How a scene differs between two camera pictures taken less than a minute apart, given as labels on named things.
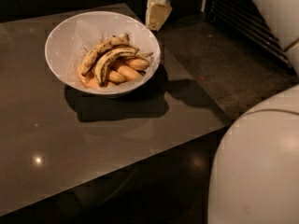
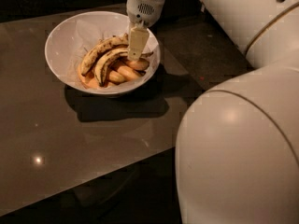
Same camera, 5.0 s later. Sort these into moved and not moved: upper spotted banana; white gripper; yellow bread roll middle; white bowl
Moved: white gripper
Not moved: white bowl; yellow bread roll middle; upper spotted banana
